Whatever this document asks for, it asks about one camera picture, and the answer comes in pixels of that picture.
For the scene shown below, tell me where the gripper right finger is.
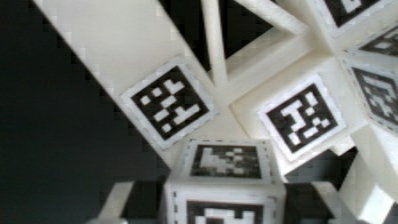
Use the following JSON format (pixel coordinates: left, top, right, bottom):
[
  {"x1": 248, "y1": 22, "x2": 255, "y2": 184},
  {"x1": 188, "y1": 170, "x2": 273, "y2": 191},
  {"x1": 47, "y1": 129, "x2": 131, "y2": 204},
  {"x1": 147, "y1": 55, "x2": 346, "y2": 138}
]
[{"x1": 282, "y1": 183, "x2": 355, "y2": 224}]

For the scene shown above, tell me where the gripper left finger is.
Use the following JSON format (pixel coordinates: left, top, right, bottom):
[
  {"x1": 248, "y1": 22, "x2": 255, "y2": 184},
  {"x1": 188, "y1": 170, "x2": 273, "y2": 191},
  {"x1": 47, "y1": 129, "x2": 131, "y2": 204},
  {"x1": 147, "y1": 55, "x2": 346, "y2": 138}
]
[{"x1": 86, "y1": 181, "x2": 161, "y2": 224}]

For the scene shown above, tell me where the white tagged cube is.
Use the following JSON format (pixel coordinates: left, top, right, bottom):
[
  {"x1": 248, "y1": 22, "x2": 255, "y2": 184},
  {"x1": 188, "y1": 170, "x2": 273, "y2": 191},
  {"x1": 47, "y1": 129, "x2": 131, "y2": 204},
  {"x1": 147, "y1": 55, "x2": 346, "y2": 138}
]
[
  {"x1": 342, "y1": 25, "x2": 398, "y2": 135},
  {"x1": 161, "y1": 139, "x2": 285, "y2": 224}
]

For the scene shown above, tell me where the white chair back frame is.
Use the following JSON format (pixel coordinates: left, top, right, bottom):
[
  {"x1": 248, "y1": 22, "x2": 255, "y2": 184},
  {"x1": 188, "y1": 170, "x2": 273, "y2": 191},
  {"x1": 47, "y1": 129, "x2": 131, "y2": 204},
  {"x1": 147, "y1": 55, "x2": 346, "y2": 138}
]
[{"x1": 31, "y1": 0, "x2": 398, "y2": 168}]

